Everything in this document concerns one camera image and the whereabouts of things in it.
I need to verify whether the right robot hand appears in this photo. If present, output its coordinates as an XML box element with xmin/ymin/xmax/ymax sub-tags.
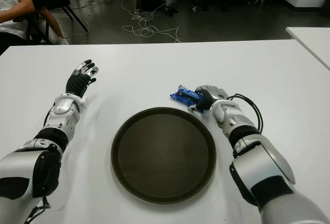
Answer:
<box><xmin>194</xmin><ymin>84</ymin><xmax>229</xmax><ymax>113</ymax></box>

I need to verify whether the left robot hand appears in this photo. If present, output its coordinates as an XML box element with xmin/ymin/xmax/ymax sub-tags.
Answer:
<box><xmin>65</xmin><ymin>59</ymin><xmax>100</xmax><ymax>98</ymax></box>

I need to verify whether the blue Oreo cookie package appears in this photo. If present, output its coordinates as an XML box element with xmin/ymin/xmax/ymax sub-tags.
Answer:
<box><xmin>169</xmin><ymin>85</ymin><xmax>204</xmax><ymax>108</ymax></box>

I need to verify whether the round dark brown tray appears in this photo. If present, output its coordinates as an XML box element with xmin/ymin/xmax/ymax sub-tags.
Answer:
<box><xmin>110</xmin><ymin>107</ymin><xmax>217</xmax><ymax>205</ymax></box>

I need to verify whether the white side table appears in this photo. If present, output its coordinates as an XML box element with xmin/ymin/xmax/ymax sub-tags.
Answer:
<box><xmin>285</xmin><ymin>26</ymin><xmax>330</xmax><ymax>70</ymax></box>

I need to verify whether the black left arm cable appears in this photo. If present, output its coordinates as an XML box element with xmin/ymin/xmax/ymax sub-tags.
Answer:
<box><xmin>42</xmin><ymin>109</ymin><xmax>56</xmax><ymax>128</ymax></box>

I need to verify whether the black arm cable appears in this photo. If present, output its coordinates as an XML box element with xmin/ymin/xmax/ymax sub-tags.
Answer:
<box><xmin>228</xmin><ymin>93</ymin><xmax>263</xmax><ymax>133</ymax></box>
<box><xmin>42</xmin><ymin>109</ymin><xmax>56</xmax><ymax>128</ymax></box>

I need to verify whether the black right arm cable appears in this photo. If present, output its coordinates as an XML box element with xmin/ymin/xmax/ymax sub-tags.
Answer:
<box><xmin>228</xmin><ymin>93</ymin><xmax>263</xmax><ymax>133</ymax></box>

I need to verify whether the tangled white floor cable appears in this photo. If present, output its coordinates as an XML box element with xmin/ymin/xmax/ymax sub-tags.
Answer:
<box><xmin>121</xmin><ymin>0</ymin><xmax>183</xmax><ymax>43</ymax></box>

